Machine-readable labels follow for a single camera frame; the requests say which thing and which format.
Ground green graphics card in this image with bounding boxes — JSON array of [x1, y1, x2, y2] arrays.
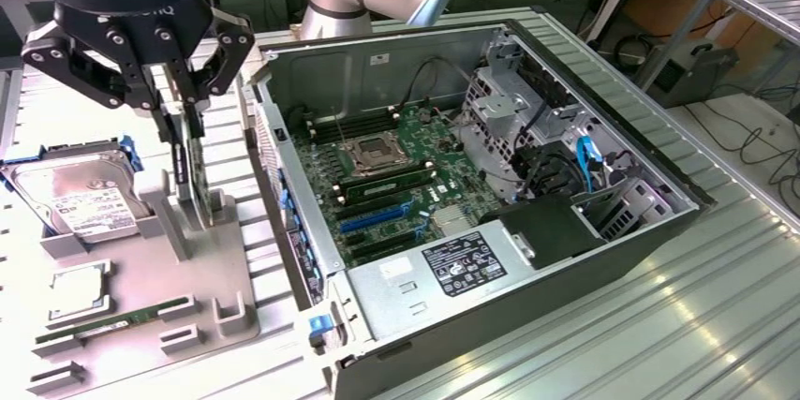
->
[[170, 102, 215, 229]]

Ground hard disk with blue caddy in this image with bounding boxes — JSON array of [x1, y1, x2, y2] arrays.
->
[[0, 136, 145, 245]]

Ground green motherboard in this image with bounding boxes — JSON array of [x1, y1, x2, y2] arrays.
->
[[289, 104, 506, 271]]

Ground blue expansion slot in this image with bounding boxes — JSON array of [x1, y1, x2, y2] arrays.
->
[[339, 209, 410, 236]]

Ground metal disk bay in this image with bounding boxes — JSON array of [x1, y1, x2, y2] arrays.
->
[[463, 66, 547, 174]]

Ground silver CPU chip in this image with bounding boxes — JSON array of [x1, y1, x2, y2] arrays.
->
[[49, 271, 110, 316]]

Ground silver chipset heat sink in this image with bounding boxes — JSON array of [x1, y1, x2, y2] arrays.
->
[[430, 207, 475, 236]]

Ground grey plastic parts rack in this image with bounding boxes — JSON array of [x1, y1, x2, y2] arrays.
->
[[26, 177, 266, 397]]

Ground green RAM stick with label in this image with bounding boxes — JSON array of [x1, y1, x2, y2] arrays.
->
[[34, 299, 191, 344]]

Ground grey power supply unit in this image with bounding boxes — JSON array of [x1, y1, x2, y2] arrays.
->
[[346, 225, 541, 341]]

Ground black plastic fan shroud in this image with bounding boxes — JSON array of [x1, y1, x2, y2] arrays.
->
[[498, 197, 607, 271]]

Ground open black PC case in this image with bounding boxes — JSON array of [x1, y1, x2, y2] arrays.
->
[[241, 18, 719, 400]]

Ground black looped wire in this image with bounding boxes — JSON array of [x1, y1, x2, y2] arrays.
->
[[405, 56, 475, 116]]

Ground CPU socket with metal frame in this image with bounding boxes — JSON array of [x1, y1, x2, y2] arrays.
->
[[335, 136, 407, 177]]

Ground blue flat wire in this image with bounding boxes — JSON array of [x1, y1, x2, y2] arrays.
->
[[577, 134, 607, 186]]

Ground black box with handle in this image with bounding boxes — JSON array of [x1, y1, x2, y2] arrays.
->
[[651, 41, 742, 110]]

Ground aluminium frame stand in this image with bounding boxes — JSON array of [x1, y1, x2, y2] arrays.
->
[[631, 0, 800, 92]]

